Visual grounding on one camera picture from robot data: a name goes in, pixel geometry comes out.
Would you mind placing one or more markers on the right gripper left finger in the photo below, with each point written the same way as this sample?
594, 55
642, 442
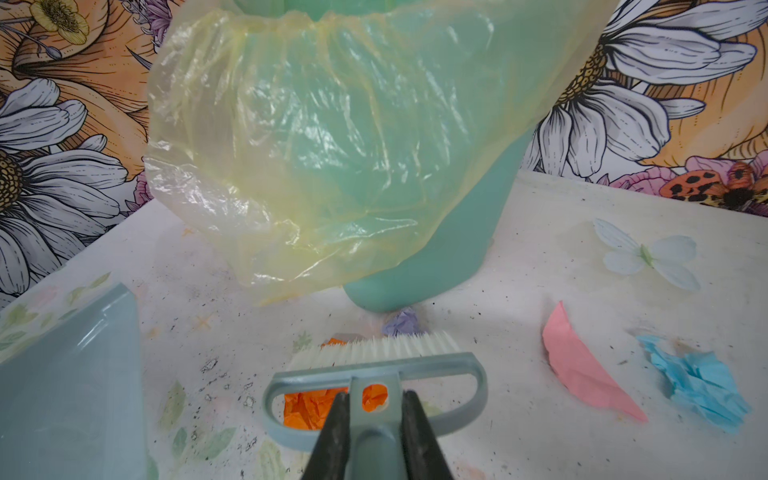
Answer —
330, 454

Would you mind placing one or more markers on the small orange crumpled paper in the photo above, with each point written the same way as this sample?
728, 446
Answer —
309, 410

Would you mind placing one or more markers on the purple crumpled paper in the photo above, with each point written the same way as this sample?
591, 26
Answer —
404, 322

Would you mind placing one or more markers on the pink paper scrap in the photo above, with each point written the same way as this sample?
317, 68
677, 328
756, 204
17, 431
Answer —
580, 372

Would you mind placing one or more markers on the green trash bin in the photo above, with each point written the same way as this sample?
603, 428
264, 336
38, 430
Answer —
444, 252

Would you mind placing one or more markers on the grey-blue hand brush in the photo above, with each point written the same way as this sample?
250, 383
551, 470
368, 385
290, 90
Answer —
376, 429

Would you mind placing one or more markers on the yellow plastic bin liner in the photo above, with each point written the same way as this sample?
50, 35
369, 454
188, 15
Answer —
195, 155

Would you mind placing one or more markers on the light blue crumpled paper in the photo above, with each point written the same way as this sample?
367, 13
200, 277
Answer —
700, 382

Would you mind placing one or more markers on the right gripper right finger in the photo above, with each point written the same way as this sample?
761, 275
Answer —
423, 457

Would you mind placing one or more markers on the grey-blue dustpan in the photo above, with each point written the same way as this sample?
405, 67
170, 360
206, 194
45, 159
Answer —
72, 402

